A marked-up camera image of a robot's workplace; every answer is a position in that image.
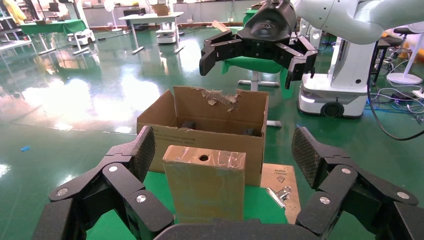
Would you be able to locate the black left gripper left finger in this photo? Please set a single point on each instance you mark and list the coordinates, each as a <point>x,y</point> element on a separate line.
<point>116,179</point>

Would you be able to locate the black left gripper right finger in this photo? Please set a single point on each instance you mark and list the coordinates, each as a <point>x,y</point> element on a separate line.
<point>338,182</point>

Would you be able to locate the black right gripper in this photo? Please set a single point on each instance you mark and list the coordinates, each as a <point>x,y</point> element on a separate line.
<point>268,23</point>

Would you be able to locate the small taped cardboard box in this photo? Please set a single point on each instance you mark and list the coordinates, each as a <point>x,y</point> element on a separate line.
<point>205,188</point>

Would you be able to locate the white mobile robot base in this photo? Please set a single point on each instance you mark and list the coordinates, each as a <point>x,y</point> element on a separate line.
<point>81,36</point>
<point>166,34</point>

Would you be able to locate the background robot arm white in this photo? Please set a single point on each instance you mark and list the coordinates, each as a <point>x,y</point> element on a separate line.
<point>313,33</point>

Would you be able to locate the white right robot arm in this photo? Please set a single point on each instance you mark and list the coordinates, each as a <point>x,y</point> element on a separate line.
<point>348,16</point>

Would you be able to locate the flat printed cardboard sheet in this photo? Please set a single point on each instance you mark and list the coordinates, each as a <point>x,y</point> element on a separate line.
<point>270,177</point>

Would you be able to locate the open brown cardboard carton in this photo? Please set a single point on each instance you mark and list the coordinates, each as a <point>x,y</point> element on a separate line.
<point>185,109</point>

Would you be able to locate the cardboard box on desk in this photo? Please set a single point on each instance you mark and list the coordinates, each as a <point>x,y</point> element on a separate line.
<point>161,10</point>

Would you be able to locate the large green clothed table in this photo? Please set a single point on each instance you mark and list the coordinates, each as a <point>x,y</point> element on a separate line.
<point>255,66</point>

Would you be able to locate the small green clothed table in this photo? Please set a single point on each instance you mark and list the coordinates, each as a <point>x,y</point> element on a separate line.
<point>250,16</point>

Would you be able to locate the wooden tray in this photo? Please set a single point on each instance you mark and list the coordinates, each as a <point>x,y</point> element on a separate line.
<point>220,26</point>

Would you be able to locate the silver metal binder clip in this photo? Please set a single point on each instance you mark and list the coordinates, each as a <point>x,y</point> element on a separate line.
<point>276,197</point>

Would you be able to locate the dark foam block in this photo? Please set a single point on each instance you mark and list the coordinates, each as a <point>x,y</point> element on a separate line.
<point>248,132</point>

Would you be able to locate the white wheeled background robot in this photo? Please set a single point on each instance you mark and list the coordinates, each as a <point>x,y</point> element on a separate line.
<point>344,66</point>

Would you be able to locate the blue floor scrap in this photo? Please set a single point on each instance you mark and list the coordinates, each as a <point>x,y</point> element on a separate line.
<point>25,148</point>

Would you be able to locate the black power brick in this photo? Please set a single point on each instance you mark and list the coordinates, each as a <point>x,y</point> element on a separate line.
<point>402,96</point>

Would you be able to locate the white desk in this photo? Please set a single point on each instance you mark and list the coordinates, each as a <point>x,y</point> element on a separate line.
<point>149,16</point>

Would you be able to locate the black case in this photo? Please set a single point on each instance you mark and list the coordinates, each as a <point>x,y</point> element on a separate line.
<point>134,12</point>

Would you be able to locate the black side table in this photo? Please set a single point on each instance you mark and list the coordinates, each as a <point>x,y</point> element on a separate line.
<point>391,40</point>

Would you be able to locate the black round stool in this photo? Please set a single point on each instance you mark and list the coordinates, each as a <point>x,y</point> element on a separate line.
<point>404,31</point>

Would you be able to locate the white standing fan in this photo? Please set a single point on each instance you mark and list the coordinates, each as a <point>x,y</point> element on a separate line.
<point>109,5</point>

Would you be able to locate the long green clothed table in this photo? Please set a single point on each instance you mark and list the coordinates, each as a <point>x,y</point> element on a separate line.
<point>53,26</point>

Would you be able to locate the metal storage rack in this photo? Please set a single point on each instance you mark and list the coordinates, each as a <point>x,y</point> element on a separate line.
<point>10,33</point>

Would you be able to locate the yellow garment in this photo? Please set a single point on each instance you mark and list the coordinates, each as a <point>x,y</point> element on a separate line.
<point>15,11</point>

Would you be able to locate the white pedestal fan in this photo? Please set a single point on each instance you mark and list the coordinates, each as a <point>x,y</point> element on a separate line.
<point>404,78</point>

